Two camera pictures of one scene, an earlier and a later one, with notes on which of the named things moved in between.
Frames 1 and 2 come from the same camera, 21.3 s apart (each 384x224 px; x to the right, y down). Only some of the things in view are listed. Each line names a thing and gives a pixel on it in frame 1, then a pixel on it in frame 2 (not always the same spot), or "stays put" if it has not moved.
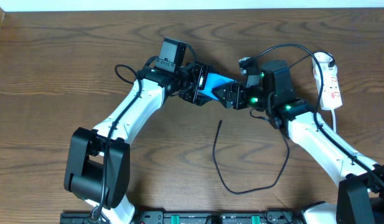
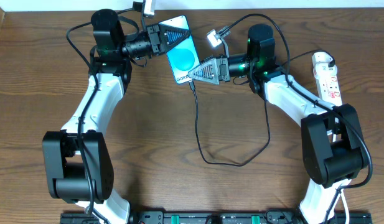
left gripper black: [198, 86] → [154, 39]
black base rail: [192, 217] stays put
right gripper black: [239, 97] → [223, 69]
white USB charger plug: [326, 70] stays put
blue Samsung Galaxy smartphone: [213, 81] → [183, 57]
